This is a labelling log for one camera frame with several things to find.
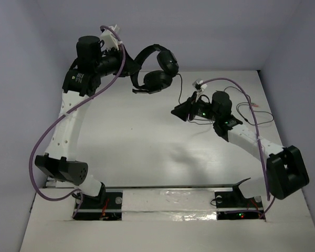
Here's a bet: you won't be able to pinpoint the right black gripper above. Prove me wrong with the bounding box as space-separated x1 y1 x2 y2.
171 91 219 122

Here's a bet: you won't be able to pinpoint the thin black headphone cable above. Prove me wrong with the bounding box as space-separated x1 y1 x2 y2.
175 73 275 131

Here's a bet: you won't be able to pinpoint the black headphones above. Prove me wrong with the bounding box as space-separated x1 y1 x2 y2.
130 44 179 94

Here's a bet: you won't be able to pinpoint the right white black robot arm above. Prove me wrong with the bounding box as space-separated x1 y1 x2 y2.
171 91 310 200

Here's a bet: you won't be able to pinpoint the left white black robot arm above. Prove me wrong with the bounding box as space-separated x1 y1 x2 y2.
28 35 137 207

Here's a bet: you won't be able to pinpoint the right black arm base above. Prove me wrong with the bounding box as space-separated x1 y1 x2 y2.
210 191 264 221

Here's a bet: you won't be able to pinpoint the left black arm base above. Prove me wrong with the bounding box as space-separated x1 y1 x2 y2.
73 192 123 221

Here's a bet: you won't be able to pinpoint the silver tape covered panel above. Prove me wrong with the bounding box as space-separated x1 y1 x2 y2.
121 189 217 222

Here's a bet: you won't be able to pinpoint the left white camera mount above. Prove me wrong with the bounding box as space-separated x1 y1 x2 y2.
99 26 120 50

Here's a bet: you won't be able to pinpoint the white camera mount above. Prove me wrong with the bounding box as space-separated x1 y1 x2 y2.
192 79 207 99
99 26 120 50

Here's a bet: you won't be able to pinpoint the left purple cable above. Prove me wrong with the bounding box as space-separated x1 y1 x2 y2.
28 25 127 218

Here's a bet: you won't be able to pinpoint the purple cable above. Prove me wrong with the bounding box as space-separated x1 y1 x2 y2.
28 25 127 218
202 77 276 220

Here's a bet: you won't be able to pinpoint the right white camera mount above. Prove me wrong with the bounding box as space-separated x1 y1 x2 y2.
192 79 207 99

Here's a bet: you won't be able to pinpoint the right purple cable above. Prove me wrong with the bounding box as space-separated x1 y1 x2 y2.
202 77 276 220

